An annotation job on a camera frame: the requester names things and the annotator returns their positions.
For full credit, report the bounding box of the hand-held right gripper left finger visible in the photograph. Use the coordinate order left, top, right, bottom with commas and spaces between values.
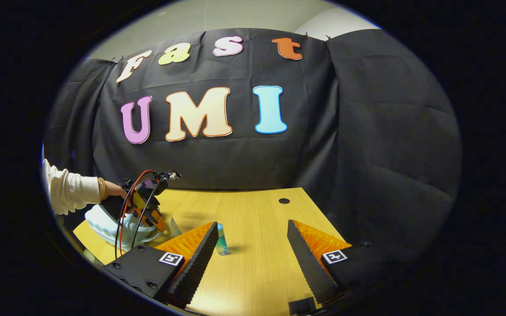
103, 221, 220, 309

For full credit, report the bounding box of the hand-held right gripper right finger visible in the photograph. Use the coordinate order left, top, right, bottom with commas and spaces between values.
287, 219, 405, 305

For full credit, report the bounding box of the blue green bottle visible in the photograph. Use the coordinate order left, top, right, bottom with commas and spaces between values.
216, 223, 230, 256

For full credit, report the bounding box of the light blue suitcase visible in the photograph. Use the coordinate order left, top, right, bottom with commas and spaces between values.
84, 204, 171, 253

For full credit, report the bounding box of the black backdrop cloth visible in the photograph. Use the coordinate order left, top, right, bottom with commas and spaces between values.
42, 28, 462, 264

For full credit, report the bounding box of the black cable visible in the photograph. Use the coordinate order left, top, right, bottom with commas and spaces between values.
130, 170, 180, 250

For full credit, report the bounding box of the red cable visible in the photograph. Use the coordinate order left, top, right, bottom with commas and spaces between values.
117, 169, 155, 260

